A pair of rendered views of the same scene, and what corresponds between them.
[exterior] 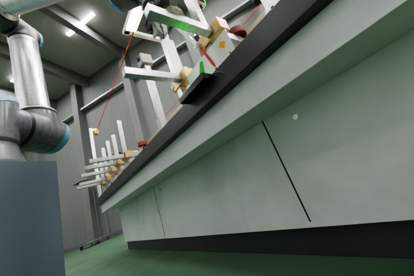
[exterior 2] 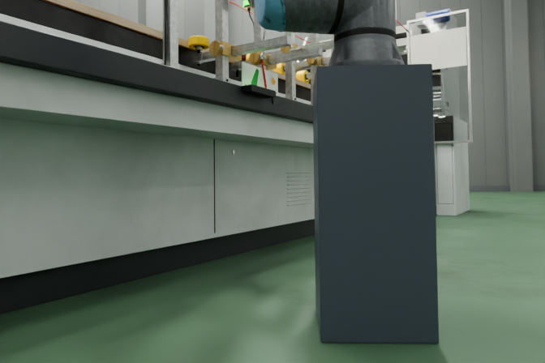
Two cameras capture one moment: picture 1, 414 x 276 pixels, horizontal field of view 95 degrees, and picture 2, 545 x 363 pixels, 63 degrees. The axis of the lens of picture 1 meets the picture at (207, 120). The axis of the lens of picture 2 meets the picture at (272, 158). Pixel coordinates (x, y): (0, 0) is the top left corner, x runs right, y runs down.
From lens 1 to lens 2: 1.97 m
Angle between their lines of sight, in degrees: 103
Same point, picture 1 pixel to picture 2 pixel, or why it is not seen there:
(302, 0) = (304, 113)
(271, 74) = (280, 128)
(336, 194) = (233, 214)
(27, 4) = not seen: outside the picture
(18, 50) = not seen: outside the picture
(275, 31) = (296, 113)
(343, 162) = (242, 194)
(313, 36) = (294, 128)
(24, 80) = not seen: outside the picture
